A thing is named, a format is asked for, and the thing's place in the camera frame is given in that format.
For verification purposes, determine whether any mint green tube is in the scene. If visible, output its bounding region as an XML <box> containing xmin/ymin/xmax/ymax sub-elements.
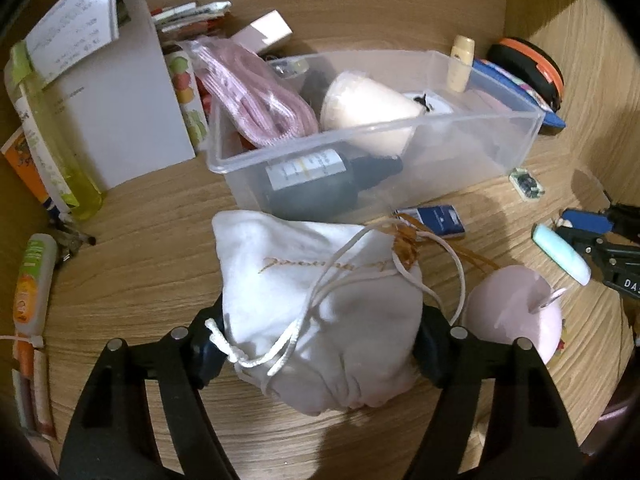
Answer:
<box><xmin>531</xmin><ymin>222</ymin><xmax>592</xmax><ymax>287</ymax></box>

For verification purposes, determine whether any dark glass bottle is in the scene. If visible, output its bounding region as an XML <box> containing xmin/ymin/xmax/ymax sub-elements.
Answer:
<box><xmin>262</xmin><ymin>149</ymin><xmax>405</xmax><ymax>221</ymax></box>

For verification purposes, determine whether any pink and white box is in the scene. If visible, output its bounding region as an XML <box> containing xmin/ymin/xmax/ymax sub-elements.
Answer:
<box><xmin>231</xmin><ymin>9</ymin><xmax>295</xmax><ymax>56</ymax></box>

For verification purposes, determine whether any fruit printed box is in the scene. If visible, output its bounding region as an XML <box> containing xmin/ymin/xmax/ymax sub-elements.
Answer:
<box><xmin>162</xmin><ymin>42</ymin><xmax>210</xmax><ymax>153</ymax></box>

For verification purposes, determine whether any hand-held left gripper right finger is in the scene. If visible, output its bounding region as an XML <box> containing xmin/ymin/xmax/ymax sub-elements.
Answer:
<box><xmin>405</xmin><ymin>305</ymin><xmax>586</xmax><ymax>480</ymax></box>

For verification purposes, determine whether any cream thread cone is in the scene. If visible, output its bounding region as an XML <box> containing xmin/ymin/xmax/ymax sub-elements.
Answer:
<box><xmin>319</xmin><ymin>71</ymin><xmax>426</xmax><ymax>158</ymax></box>

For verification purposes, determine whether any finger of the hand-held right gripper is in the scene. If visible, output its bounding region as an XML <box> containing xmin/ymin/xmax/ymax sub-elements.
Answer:
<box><xmin>555</xmin><ymin>227</ymin><xmax>640</xmax><ymax>282</ymax></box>
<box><xmin>555</xmin><ymin>192</ymin><xmax>640</xmax><ymax>234</ymax></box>

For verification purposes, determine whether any blue zip pouch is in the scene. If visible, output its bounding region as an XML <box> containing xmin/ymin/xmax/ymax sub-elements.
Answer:
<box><xmin>470</xmin><ymin>57</ymin><xmax>567</xmax><ymax>135</ymax></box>

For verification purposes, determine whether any white paper bag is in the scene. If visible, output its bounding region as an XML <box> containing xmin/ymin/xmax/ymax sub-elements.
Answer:
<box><xmin>25</xmin><ymin>0</ymin><xmax>197</xmax><ymax>191</ymax></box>

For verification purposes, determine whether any pink rope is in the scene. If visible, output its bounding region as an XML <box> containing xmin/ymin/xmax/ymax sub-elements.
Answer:
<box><xmin>187</xmin><ymin>40</ymin><xmax>321</xmax><ymax>150</ymax></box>

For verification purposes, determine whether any small cream bottle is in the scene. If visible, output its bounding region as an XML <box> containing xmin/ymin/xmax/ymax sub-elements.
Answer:
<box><xmin>448</xmin><ymin>35</ymin><xmax>474</xmax><ymax>93</ymax></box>

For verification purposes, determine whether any stack of colourful packets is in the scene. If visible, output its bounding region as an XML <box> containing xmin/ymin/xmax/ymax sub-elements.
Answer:
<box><xmin>150</xmin><ymin>1</ymin><xmax>233</xmax><ymax>41</ymax></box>

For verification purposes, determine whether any white drawstring pouch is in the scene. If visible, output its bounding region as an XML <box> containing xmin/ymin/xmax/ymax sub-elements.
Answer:
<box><xmin>205</xmin><ymin>210</ymin><xmax>468</xmax><ymax>416</ymax></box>

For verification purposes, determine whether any small blue box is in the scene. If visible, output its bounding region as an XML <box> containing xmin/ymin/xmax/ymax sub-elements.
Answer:
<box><xmin>395</xmin><ymin>205</ymin><xmax>468</xmax><ymax>238</ymax></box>

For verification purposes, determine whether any reddish brown ribbon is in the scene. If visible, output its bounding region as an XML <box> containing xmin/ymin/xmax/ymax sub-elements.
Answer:
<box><xmin>385</xmin><ymin>212</ymin><xmax>501</xmax><ymax>273</ymax></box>

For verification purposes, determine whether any green and orange tube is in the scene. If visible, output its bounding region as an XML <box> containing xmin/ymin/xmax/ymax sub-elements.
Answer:
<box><xmin>12</xmin><ymin>233</ymin><xmax>58</xmax><ymax>333</ymax></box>

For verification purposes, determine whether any orange and white marker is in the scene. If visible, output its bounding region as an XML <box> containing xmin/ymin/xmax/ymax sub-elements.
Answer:
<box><xmin>30</xmin><ymin>350</ymin><xmax>57</xmax><ymax>442</ymax></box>
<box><xmin>11</xmin><ymin>347</ymin><xmax>36</xmax><ymax>433</ymax></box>

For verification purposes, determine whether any white paper receipt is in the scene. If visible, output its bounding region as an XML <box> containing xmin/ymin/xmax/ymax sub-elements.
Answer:
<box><xmin>25</xmin><ymin>0</ymin><xmax>121</xmax><ymax>86</ymax></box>

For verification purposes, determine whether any small green printed tile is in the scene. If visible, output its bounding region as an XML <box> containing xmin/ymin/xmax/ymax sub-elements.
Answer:
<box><xmin>509</xmin><ymin>166</ymin><xmax>546</xmax><ymax>202</ymax></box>

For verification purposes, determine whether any yellow-green liquid bottle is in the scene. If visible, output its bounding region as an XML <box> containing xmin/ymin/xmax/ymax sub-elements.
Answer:
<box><xmin>4</xmin><ymin>40</ymin><xmax>106</xmax><ymax>222</ymax></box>

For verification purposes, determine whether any black binder clip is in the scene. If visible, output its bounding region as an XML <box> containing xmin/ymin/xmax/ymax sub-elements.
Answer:
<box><xmin>50</xmin><ymin>210</ymin><xmax>97</xmax><ymax>266</ymax></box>

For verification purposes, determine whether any pink round case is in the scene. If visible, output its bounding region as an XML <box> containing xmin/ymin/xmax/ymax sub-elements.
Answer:
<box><xmin>461</xmin><ymin>265</ymin><xmax>565</xmax><ymax>366</ymax></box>

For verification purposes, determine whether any clear plastic storage box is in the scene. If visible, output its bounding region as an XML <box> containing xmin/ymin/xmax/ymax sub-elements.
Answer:
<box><xmin>206</xmin><ymin>50</ymin><xmax>546</xmax><ymax>221</ymax></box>

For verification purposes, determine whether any black and orange round case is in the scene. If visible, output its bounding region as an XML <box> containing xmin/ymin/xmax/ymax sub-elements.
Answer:
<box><xmin>486</xmin><ymin>37</ymin><xmax>565</xmax><ymax>113</ymax></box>

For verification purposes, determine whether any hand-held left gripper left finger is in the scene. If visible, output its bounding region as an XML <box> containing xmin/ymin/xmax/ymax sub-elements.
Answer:
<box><xmin>59</xmin><ymin>305</ymin><xmax>236</xmax><ymax>480</ymax></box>

